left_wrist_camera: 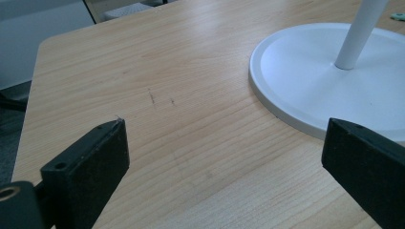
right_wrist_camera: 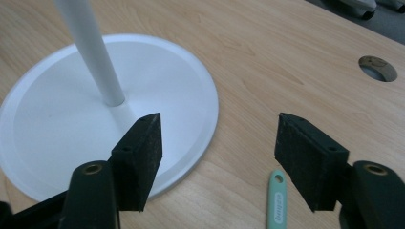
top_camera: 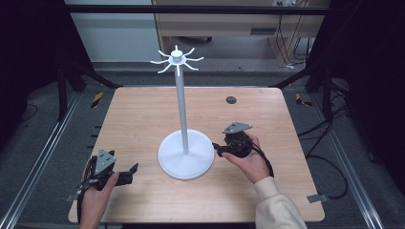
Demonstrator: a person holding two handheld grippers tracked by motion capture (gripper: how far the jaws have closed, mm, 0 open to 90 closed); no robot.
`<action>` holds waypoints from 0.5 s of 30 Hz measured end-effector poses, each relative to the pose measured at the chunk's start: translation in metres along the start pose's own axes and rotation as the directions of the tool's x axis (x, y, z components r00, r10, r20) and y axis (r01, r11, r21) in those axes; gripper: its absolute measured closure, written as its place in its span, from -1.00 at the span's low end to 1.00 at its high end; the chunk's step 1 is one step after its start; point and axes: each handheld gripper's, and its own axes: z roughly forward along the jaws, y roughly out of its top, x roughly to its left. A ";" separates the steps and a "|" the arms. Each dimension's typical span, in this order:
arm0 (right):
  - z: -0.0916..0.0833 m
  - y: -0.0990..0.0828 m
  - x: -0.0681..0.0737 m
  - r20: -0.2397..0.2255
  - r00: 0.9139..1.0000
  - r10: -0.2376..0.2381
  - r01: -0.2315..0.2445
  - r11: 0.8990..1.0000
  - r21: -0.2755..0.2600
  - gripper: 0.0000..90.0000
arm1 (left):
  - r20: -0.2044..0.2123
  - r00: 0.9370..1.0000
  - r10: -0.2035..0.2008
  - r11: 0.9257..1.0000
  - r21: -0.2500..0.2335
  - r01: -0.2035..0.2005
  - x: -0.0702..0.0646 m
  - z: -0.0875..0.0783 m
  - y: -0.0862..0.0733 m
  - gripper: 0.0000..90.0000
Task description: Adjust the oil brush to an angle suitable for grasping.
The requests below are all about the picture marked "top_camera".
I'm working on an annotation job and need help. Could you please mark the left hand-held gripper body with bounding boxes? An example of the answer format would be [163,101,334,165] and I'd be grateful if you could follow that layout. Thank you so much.
[79,148,135,193]

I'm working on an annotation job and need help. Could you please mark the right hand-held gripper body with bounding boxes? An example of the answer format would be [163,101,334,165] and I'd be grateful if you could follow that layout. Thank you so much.
[222,121,256,159]

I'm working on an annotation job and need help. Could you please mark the person's right hand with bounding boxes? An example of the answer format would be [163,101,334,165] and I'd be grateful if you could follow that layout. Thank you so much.
[222,132,272,185]

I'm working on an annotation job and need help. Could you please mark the person's left hand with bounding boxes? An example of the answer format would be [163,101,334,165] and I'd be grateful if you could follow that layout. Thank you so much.
[78,157,120,227]

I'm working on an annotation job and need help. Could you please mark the white hook stand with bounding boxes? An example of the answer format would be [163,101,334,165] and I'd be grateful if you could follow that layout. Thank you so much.
[149,44,216,181]

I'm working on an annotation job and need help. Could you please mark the yellow black floor tape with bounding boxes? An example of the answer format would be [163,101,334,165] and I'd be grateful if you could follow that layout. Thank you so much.
[91,92,104,109]
[294,93,313,108]

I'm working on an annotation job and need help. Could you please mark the white panel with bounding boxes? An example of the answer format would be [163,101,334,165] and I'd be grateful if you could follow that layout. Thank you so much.
[63,0,162,63]

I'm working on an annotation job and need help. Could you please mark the light wooden desk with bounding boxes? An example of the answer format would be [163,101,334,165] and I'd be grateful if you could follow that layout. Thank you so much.
[152,0,330,69]

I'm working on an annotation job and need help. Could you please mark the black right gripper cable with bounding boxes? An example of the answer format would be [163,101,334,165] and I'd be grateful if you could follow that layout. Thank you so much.
[249,142,275,179]

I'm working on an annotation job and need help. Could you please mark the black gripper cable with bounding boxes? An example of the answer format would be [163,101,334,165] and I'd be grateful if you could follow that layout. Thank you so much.
[75,186,86,224]
[249,142,275,179]

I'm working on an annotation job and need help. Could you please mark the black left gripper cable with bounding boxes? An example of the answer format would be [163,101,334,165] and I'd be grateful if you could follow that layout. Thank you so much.
[75,186,86,224]

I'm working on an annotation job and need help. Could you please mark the aluminium floor rail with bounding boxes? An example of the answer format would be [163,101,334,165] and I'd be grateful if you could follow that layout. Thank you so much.
[309,93,387,229]
[0,92,82,229]

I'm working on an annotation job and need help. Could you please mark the black metal frame strut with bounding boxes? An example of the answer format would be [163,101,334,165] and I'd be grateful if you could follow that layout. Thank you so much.
[272,59,336,124]
[56,59,124,122]

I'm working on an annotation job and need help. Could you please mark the black floor cables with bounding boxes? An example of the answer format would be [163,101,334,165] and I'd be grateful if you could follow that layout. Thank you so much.
[297,83,350,158]

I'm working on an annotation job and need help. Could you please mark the hanging black desk cables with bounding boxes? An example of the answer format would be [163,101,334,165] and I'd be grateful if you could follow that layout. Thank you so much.
[275,13,316,70]

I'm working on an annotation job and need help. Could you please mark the black floor cable loop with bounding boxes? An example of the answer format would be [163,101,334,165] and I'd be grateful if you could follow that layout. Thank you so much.
[305,154,350,200]

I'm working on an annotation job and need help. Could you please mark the black horizontal frame bar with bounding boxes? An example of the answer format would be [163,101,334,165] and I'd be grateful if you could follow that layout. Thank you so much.
[62,4,330,15]

